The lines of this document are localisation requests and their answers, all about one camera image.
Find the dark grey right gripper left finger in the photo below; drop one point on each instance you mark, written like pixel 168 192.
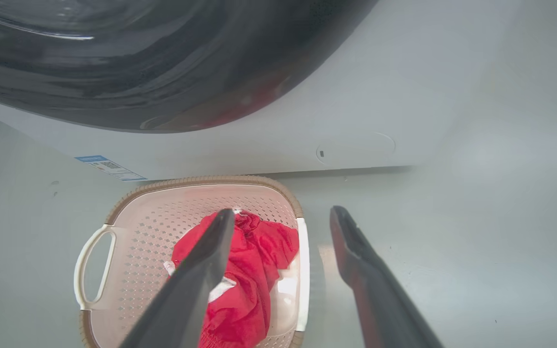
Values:
pixel 186 290

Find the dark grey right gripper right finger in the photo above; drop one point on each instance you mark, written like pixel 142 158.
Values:
pixel 380 299

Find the beige perforated plastic laundry basket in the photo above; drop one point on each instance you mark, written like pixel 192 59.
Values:
pixel 138 241

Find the red and white garment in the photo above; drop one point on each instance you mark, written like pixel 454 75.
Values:
pixel 254 280

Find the blue energy label sticker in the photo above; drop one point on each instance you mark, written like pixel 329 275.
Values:
pixel 110 167

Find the white front-load washing machine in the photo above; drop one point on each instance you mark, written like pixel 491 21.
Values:
pixel 404 72

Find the dark round washing machine door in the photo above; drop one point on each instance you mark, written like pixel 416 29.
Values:
pixel 138 63

